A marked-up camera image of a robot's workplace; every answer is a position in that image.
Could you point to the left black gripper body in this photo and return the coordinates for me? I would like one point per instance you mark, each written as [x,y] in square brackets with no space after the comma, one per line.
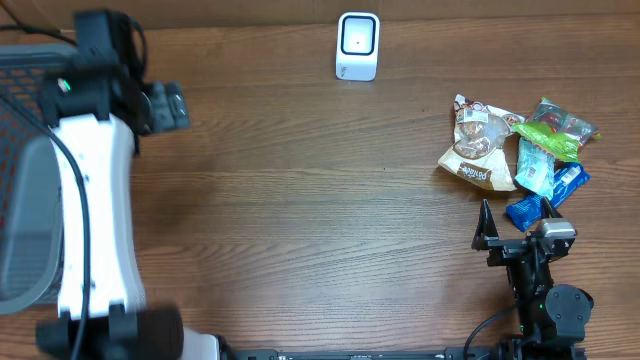
[168,114]

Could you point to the light teal snack packet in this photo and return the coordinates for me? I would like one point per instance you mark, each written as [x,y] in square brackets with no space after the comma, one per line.
[535,169]

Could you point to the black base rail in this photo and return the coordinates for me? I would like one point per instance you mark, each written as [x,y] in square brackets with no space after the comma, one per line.
[451,353]

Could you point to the white barcode scanner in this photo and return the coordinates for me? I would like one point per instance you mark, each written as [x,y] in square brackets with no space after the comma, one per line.
[357,46]

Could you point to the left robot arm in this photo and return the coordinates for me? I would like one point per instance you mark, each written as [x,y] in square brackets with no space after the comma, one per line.
[95,111]

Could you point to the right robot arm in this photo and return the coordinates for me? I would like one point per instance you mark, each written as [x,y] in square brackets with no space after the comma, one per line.
[552,316]

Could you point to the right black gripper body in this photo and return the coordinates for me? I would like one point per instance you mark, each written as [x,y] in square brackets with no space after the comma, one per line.
[527,277]

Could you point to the beige brown snack packet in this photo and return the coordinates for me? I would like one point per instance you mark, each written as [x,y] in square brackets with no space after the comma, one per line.
[477,154]

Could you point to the grey plastic mesh basket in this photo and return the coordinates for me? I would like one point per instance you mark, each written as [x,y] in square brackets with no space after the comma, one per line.
[31,211]

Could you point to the green snack packet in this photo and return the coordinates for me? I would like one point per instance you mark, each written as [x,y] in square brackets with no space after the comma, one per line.
[557,131]

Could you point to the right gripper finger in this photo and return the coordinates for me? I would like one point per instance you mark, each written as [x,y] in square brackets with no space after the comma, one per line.
[486,230]
[548,211]

